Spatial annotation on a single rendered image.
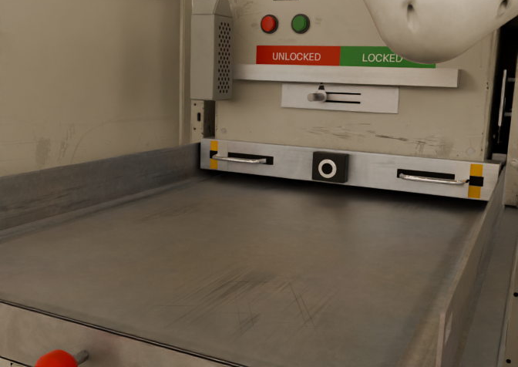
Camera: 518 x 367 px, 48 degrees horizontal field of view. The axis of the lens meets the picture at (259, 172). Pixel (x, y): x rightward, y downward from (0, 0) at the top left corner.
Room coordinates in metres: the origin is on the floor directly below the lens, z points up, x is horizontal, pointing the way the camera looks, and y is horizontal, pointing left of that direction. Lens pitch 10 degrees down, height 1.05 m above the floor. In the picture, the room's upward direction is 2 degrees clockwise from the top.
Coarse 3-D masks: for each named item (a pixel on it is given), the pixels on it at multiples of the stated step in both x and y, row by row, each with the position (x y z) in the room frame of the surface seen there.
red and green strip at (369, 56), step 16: (272, 48) 1.06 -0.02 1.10; (288, 48) 1.05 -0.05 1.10; (304, 48) 1.04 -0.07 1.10; (320, 48) 1.02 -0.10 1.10; (336, 48) 1.01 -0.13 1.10; (352, 48) 1.00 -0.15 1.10; (368, 48) 0.99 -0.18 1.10; (384, 48) 0.97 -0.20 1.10; (272, 64) 1.06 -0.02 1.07; (288, 64) 1.05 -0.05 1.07; (304, 64) 1.03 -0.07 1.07; (320, 64) 1.02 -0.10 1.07; (336, 64) 1.01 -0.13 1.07; (352, 64) 1.00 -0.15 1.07; (368, 64) 0.99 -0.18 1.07; (384, 64) 0.97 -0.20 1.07; (400, 64) 0.96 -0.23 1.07; (416, 64) 0.95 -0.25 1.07; (432, 64) 0.94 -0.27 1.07
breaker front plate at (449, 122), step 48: (240, 0) 1.09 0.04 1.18; (288, 0) 1.05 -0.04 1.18; (336, 0) 1.01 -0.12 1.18; (240, 48) 1.09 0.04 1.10; (480, 48) 0.91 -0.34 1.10; (240, 96) 1.09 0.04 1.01; (288, 96) 1.05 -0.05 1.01; (384, 96) 0.97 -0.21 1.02; (432, 96) 0.94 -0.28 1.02; (480, 96) 0.91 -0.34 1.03; (288, 144) 1.05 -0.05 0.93; (336, 144) 1.01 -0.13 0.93; (384, 144) 0.97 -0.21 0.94; (432, 144) 0.94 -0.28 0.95; (480, 144) 0.91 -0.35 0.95
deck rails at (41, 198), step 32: (96, 160) 0.86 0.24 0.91; (128, 160) 0.92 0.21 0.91; (160, 160) 1.00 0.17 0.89; (192, 160) 1.10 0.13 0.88; (0, 192) 0.70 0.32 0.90; (32, 192) 0.74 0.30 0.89; (64, 192) 0.80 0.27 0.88; (96, 192) 0.86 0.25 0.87; (128, 192) 0.92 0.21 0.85; (160, 192) 0.95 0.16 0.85; (0, 224) 0.70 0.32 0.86; (32, 224) 0.72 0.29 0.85; (480, 224) 0.53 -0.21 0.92; (480, 256) 0.56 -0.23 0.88; (448, 288) 0.53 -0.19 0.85; (480, 288) 0.54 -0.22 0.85; (448, 320) 0.34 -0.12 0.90; (416, 352) 0.40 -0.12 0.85; (448, 352) 0.35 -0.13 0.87
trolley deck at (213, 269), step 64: (192, 192) 0.97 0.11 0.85; (256, 192) 0.99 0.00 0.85; (320, 192) 1.01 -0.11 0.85; (0, 256) 0.60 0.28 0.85; (64, 256) 0.61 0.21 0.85; (128, 256) 0.61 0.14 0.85; (192, 256) 0.62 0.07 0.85; (256, 256) 0.63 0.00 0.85; (320, 256) 0.64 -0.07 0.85; (384, 256) 0.64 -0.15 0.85; (448, 256) 0.65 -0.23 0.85; (512, 256) 0.66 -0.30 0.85; (0, 320) 0.48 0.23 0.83; (64, 320) 0.45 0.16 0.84; (128, 320) 0.45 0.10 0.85; (192, 320) 0.45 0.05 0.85; (256, 320) 0.46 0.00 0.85; (320, 320) 0.46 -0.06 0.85; (384, 320) 0.46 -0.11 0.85
